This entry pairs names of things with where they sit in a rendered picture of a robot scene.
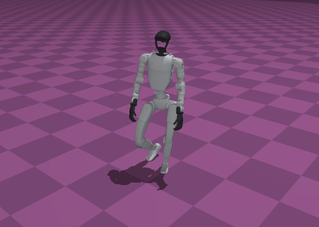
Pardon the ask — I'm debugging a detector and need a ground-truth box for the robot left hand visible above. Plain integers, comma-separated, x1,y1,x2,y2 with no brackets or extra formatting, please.
174,106,183,131

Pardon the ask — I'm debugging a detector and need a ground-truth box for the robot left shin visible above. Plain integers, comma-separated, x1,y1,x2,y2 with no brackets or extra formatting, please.
163,142,173,164

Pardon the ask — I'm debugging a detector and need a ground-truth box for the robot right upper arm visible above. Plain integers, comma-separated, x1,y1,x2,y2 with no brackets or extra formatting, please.
136,53,150,84

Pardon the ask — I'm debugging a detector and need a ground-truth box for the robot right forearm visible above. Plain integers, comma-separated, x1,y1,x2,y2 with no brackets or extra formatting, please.
131,75,141,103

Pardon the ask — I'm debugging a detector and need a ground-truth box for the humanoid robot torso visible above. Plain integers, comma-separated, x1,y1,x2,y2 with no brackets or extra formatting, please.
148,50,174,110

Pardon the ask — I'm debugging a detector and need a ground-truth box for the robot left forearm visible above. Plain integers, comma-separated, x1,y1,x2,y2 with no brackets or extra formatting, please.
175,83,186,112

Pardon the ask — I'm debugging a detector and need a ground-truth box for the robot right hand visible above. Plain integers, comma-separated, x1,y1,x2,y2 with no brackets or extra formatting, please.
129,98,138,122

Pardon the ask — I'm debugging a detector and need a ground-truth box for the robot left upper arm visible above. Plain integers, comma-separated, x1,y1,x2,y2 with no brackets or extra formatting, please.
172,57,185,90

